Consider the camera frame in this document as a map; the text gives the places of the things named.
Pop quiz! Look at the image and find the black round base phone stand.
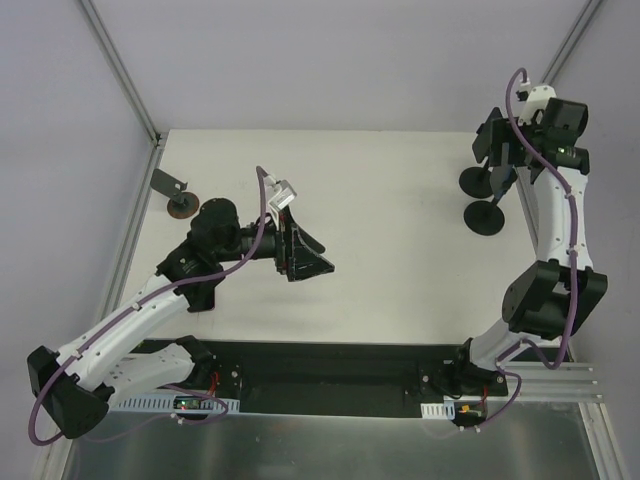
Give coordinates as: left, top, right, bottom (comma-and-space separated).
458, 162, 493, 200

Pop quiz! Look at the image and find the black clamp phone stand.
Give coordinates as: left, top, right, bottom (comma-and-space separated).
463, 190, 509, 236

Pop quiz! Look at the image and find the brown base phone stand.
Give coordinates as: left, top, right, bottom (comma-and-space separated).
150, 168, 200, 219

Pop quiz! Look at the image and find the blue edged black phone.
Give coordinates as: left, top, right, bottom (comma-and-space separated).
496, 165, 517, 196

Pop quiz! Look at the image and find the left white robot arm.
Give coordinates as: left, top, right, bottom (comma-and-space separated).
27, 198, 335, 446

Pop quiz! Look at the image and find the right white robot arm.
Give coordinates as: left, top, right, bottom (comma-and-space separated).
450, 88, 608, 395

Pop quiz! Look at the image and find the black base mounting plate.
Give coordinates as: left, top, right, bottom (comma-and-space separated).
180, 340, 508, 418

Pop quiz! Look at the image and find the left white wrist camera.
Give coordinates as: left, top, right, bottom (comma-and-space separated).
263, 175, 297, 224

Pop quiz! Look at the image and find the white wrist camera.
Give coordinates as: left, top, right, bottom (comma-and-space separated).
516, 81, 556, 126
263, 175, 297, 224

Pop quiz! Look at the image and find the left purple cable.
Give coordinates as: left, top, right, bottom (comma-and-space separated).
27, 165, 281, 446

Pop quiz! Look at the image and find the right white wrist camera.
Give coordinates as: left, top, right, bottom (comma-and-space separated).
516, 81, 556, 126

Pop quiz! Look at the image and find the right aluminium frame post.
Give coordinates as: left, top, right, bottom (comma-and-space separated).
540, 0, 608, 85

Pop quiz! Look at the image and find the aluminium frame post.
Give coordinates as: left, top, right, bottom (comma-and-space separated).
540, 0, 608, 85
74, 0, 166, 146

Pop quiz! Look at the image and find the left aluminium frame post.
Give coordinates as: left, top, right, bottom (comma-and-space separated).
74, 0, 166, 146

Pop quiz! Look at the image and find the left white cable duct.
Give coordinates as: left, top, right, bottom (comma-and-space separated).
110, 393, 240, 415

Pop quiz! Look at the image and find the white cable duct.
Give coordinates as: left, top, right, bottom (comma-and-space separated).
420, 400, 487, 421
110, 393, 240, 415

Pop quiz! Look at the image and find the right white cable duct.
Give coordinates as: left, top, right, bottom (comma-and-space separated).
420, 400, 487, 421

